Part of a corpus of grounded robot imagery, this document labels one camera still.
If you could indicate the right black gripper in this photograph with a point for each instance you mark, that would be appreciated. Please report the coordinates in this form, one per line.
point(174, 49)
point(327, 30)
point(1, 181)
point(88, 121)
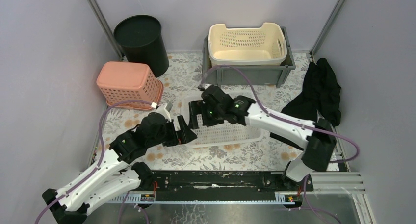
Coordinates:
point(198, 107)

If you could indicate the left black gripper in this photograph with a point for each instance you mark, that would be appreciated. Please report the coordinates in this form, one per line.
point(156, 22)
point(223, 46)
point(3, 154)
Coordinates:
point(177, 130)

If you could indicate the grey plastic storage bin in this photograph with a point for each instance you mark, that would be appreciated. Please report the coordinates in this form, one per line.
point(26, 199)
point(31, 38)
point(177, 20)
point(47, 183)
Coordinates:
point(258, 75)

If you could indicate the large black cylindrical container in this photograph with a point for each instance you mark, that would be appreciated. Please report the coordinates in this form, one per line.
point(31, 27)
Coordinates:
point(140, 38)

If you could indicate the white perforated plastic basket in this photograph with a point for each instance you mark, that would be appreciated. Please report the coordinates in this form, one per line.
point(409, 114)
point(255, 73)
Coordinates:
point(222, 134)

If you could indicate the black crumpled cloth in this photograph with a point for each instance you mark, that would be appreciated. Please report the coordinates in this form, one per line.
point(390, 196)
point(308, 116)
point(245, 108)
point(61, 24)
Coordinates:
point(320, 95)

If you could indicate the aluminium frame rail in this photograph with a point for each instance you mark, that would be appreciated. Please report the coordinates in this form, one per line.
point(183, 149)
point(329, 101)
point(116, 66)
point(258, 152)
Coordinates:
point(323, 183)

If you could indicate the floral patterned table mat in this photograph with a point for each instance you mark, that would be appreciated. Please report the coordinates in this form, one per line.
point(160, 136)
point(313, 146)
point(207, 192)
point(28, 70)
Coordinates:
point(181, 79)

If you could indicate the cream perforated plastic basket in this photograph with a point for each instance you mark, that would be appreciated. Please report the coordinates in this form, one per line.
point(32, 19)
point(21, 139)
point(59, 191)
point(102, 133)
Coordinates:
point(264, 45)

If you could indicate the pink perforated plastic basket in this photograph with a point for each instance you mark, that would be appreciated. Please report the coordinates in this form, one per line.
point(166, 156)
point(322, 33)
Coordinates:
point(127, 81)

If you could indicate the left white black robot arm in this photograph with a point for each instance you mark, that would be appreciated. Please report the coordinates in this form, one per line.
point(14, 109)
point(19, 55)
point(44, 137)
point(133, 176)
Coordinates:
point(117, 170)

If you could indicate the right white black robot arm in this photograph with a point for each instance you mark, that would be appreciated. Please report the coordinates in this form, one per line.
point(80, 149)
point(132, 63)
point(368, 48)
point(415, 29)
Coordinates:
point(314, 139)

